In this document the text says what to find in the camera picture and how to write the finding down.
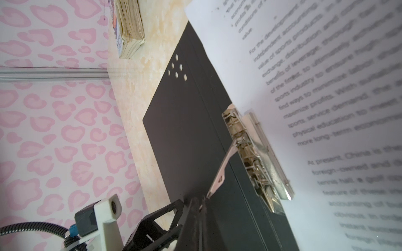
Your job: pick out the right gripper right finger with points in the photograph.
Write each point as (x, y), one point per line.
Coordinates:
(211, 237)

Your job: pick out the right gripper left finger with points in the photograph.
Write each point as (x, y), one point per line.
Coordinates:
(190, 238)

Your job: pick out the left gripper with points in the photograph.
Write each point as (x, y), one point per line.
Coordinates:
(149, 236)

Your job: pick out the black A4 clip folder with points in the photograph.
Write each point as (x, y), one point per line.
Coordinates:
(189, 138)

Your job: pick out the metal folder clip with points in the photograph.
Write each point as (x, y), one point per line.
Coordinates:
(260, 162)

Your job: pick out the printed sheet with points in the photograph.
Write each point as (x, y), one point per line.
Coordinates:
(324, 80)

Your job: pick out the colourful paperback book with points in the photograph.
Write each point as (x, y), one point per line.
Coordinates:
(128, 27)

